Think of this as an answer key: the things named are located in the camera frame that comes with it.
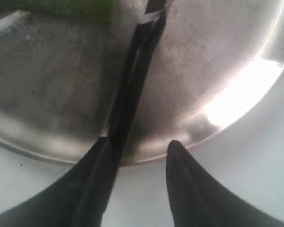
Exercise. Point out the black handled knife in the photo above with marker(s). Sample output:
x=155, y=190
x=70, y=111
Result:
x=147, y=34

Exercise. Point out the green cucumber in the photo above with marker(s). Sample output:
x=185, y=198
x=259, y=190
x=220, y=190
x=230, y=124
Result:
x=95, y=10

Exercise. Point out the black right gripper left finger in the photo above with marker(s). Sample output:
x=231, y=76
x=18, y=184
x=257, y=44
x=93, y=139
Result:
x=78, y=199

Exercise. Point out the round steel plate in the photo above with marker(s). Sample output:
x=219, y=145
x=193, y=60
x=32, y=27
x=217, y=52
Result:
x=59, y=76

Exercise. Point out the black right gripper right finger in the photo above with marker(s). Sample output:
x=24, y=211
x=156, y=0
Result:
x=198, y=200

